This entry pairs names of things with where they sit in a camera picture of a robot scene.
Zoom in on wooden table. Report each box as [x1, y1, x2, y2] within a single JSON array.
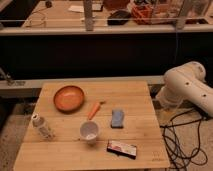
[[14, 81, 170, 171]]

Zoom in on black floor cables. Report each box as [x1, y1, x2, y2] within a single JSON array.
[[159, 107, 209, 171]]

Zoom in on black object on bench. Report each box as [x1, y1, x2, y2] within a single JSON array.
[[107, 10, 131, 26]]

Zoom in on white paper sheet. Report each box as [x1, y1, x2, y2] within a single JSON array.
[[68, 5, 84, 13]]

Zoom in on blue sponge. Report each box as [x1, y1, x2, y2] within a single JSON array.
[[111, 109, 124, 128]]

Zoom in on dark rectangular box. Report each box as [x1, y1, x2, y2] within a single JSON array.
[[107, 140, 137, 159]]

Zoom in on orange carrot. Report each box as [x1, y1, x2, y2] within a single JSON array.
[[87, 101, 105, 120]]

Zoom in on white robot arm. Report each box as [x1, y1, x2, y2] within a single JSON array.
[[156, 61, 213, 117]]

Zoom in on grey metal post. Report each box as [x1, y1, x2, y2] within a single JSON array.
[[83, 0, 93, 31]]

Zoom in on white plastic cup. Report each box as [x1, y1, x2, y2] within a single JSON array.
[[80, 121, 99, 145]]

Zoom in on clear plastic bottle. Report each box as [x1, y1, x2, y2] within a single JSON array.
[[31, 113, 54, 140]]

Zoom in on orange bowl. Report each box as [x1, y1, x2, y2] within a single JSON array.
[[53, 85, 85, 113]]

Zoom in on orange crate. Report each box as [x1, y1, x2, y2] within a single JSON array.
[[131, 4, 172, 25]]

